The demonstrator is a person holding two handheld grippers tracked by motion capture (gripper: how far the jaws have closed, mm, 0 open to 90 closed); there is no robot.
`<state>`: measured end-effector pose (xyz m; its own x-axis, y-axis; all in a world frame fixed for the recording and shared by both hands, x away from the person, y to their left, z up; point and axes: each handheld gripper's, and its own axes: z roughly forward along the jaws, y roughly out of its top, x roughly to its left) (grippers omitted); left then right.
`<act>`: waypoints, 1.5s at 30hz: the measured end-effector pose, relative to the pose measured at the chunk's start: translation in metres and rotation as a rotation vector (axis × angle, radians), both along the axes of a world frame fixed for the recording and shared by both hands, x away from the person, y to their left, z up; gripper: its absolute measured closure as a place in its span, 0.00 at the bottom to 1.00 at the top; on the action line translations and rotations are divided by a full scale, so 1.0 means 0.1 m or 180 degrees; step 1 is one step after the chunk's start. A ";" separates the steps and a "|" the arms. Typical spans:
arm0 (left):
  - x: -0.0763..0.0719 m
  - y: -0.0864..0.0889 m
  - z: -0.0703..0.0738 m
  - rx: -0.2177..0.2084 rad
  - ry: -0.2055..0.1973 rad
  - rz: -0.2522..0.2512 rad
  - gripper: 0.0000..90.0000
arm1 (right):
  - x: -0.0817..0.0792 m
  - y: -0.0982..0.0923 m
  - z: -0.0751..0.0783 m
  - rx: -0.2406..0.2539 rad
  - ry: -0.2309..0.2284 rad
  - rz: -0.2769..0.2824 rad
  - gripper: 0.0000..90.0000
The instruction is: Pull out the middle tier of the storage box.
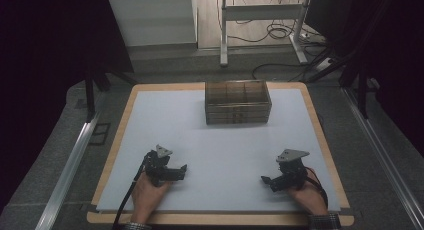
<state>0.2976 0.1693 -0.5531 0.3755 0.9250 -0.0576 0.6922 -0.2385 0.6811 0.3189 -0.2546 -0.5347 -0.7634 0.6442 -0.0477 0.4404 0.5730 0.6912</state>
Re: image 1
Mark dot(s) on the black stand legs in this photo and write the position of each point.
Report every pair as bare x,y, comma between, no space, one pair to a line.
90,96
361,93

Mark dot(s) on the white power strip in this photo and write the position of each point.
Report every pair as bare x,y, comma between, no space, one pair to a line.
325,64
315,37

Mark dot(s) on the white table mat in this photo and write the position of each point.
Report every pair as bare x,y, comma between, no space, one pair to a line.
220,150

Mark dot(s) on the person's right hand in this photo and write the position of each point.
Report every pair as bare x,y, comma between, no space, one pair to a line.
310,196

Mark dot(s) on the brown transparent drawer box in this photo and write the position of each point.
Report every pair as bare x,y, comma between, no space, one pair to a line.
237,103

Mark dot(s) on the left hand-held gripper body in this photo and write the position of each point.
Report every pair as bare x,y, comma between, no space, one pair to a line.
156,165

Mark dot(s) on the white metal desk frame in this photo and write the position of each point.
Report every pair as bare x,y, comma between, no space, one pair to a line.
260,12

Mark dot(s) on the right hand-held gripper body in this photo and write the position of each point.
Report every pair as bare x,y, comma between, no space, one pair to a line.
292,171

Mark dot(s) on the person's left hand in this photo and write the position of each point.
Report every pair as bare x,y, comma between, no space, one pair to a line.
146,196

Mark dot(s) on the aluminium rail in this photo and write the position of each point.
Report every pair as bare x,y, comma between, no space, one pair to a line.
383,156
70,170

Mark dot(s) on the white cabinet panel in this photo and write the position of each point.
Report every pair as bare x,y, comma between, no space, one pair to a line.
153,21

